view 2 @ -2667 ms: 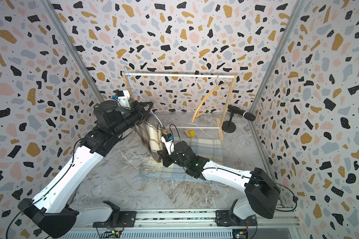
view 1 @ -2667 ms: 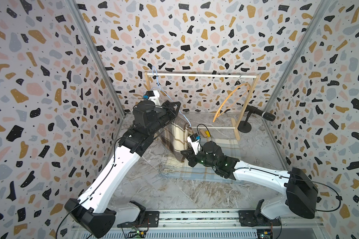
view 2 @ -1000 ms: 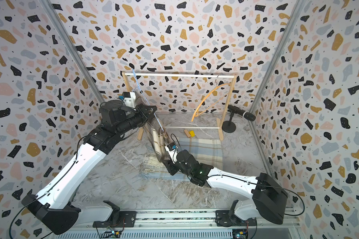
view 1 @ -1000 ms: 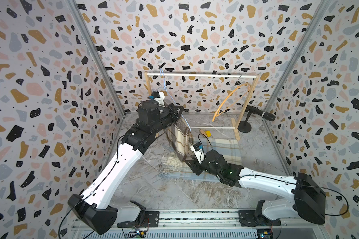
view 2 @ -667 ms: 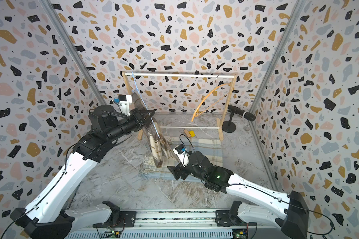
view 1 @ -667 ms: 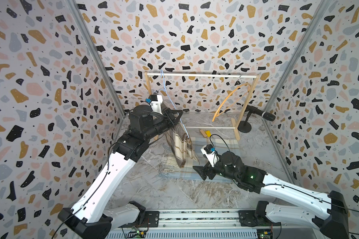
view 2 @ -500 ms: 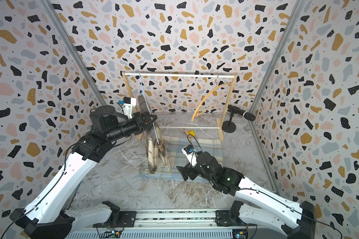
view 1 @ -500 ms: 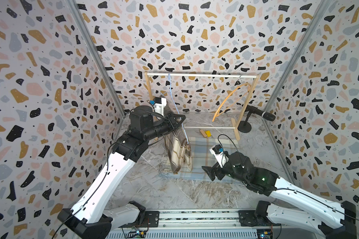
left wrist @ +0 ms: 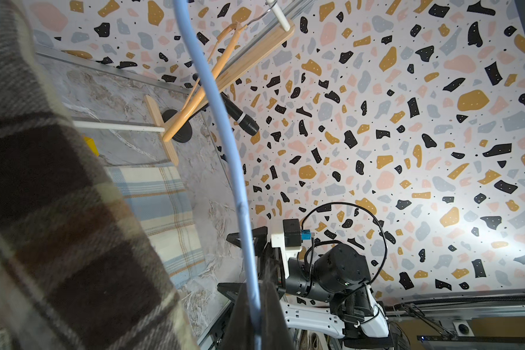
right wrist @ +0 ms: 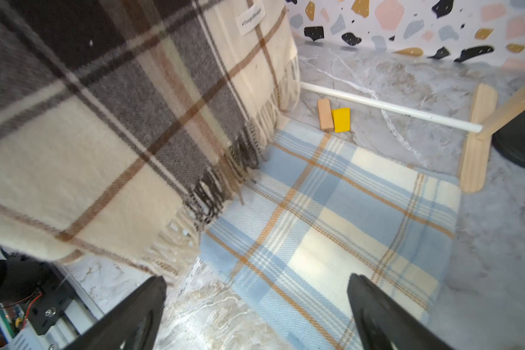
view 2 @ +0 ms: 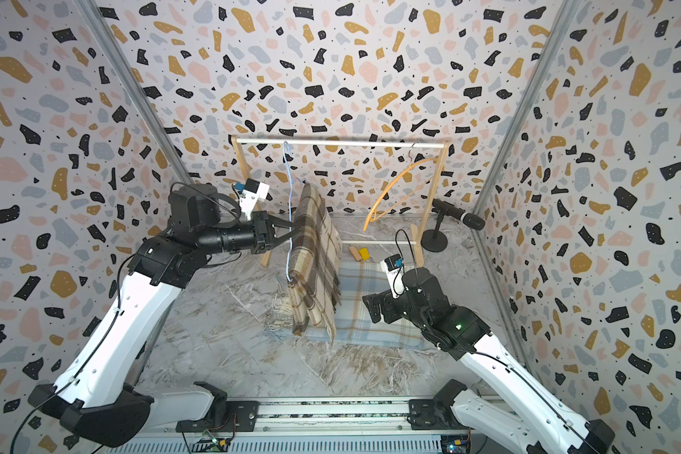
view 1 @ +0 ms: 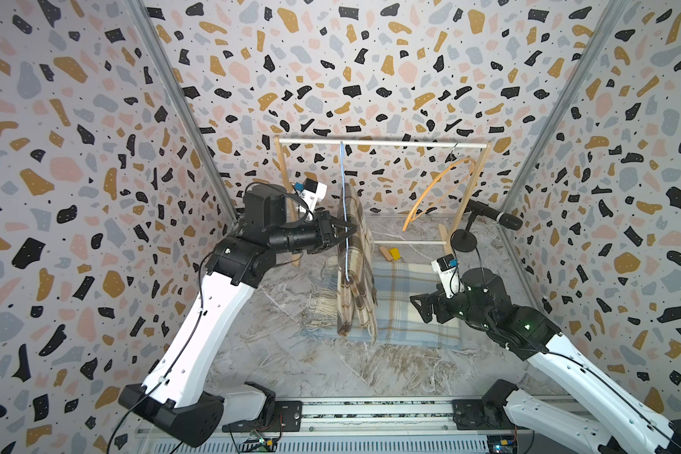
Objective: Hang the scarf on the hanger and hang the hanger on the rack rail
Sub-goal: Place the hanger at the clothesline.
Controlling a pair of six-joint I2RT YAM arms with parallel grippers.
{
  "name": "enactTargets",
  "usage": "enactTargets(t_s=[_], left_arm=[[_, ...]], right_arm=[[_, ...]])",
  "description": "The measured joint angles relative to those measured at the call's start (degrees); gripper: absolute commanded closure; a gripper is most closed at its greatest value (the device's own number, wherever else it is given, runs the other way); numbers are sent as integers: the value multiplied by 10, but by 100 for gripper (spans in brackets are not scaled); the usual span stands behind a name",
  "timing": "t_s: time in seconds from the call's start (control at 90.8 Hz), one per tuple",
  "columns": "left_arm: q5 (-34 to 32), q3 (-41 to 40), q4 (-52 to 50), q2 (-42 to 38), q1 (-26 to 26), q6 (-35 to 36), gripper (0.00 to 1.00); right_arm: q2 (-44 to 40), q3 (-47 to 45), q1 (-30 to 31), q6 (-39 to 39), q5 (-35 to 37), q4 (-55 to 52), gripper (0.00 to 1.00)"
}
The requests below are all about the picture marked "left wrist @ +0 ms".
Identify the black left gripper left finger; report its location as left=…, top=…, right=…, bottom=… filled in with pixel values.
left=220, top=284, right=253, bottom=350

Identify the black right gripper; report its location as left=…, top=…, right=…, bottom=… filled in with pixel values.
left=216, top=226, right=290, bottom=305

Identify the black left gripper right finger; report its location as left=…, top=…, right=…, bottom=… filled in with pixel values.
left=260, top=281, right=295, bottom=350

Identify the light blue wire hanger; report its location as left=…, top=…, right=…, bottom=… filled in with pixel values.
left=174, top=1, right=261, bottom=349

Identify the brown plaid fringed scarf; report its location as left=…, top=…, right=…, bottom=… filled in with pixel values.
left=0, top=1, right=198, bottom=349

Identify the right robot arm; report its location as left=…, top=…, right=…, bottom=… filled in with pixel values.
left=217, top=220, right=395, bottom=349

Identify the blue plaid scarf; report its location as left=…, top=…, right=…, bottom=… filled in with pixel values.
left=105, top=162, right=207, bottom=289

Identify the yellow block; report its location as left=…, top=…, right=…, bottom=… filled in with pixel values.
left=84, top=136, right=99, bottom=157

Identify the white lower rack rod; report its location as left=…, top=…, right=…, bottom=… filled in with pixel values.
left=74, top=120, right=165, bottom=134

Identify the white rack rod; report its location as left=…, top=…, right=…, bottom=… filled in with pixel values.
left=265, top=0, right=291, bottom=32
left=74, top=120, right=165, bottom=134

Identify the white top rack rod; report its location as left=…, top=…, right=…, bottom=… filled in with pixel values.
left=265, top=0, right=291, bottom=32

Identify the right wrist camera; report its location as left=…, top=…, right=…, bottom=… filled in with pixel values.
left=270, top=218, right=314, bottom=263

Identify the wooden clothes rack frame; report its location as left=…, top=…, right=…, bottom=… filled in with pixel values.
left=144, top=19, right=295, bottom=166

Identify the aluminium corner post left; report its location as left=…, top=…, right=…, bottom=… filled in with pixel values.
left=35, top=44, right=188, bottom=94

